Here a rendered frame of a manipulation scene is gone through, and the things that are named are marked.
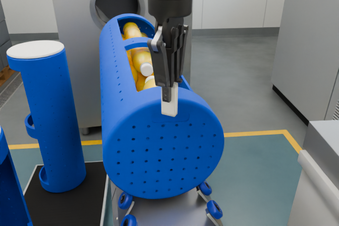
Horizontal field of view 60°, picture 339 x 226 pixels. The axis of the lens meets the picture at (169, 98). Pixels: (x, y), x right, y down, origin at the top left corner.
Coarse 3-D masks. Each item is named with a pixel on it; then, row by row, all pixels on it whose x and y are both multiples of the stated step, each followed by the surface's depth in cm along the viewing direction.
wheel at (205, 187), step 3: (204, 180) 77; (201, 183) 75; (204, 183) 75; (207, 183) 78; (198, 186) 75; (201, 186) 74; (204, 186) 74; (207, 186) 76; (201, 189) 74; (204, 189) 74; (207, 189) 74; (210, 189) 76; (204, 192) 74; (207, 192) 74; (210, 192) 75; (207, 195) 75
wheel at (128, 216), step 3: (126, 216) 66; (129, 216) 65; (132, 216) 65; (123, 219) 67; (126, 219) 66; (129, 219) 65; (132, 219) 65; (135, 219) 65; (123, 222) 66; (126, 222) 65; (129, 222) 64; (132, 222) 64; (135, 222) 65; (123, 225) 66; (126, 225) 65; (129, 225) 64; (132, 225) 64; (135, 225) 64
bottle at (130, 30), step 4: (128, 24) 131; (132, 24) 130; (136, 24) 135; (124, 28) 131; (128, 28) 126; (132, 28) 124; (136, 28) 126; (124, 32) 128; (128, 32) 122; (132, 32) 121; (136, 32) 121; (140, 32) 123; (128, 36) 121; (132, 36) 119; (136, 36) 120; (140, 36) 121
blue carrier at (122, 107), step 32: (128, 64) 81; (128, 96) 66; (160, 96) 62; (192, 96) 65; (128, 128) 62; (160, 128) 64; (192, 128) 65; (128, 160) 66; (160, 160) 68; (192, 160) 70; (128, 192) 70; (160, 192) 72
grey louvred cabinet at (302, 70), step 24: (288, 0) 294; (312, 0) 253; (336, 0) 222; (288, 24) 296; (312, 24) 255; (336, 24) 223; (288, 48) 299; (312, 48) 256; (336, 48) 224; (288, 72) 301; (312, 72) 258; (336, 72) 226; (288, 96) 303; (312, 96) 259; (336, 96) 227; (312, 120) 261
